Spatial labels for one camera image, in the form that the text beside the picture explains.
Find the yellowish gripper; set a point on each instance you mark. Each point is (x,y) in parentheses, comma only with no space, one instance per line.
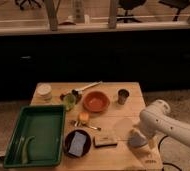
(152,143)

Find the grey towel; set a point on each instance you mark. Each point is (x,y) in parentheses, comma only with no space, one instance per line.
(136,140)

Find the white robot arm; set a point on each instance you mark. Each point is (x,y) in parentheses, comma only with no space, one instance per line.
(154,117)

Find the red bowl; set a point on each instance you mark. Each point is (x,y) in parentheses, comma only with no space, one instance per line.
(96,101)

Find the black board eraser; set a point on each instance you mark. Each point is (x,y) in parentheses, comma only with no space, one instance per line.
(104,141)

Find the dark metal cup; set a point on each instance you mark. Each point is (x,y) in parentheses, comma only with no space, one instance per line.
(123,94)

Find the orange small block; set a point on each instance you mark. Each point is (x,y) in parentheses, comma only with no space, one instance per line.
(83,117)

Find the blue sponge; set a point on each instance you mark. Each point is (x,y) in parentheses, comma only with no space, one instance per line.
(77,144)

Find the metal fork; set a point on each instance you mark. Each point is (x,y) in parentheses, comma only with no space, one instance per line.
(78,124)

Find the black round plate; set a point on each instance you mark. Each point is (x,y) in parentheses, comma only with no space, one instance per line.
(69,138)

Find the green cup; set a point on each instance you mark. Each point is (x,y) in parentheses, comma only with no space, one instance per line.
(69,101)

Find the green plastic tray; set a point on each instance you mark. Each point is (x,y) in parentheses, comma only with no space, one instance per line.
(46,123)

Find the green vegetable in tray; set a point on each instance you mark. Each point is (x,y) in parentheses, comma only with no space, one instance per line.
(24,154)

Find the black office chair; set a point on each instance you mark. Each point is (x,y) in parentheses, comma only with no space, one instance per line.
(129,5)

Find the white handled brush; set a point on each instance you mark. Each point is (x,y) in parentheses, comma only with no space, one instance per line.
(81,89)

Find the wooden post right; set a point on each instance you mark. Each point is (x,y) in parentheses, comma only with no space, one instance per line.
(112,20)

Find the wooden post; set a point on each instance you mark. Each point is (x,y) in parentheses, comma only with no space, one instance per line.
(51,13)
(112,20)

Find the wooden post left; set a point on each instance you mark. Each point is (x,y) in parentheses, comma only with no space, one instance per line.
(51,13)

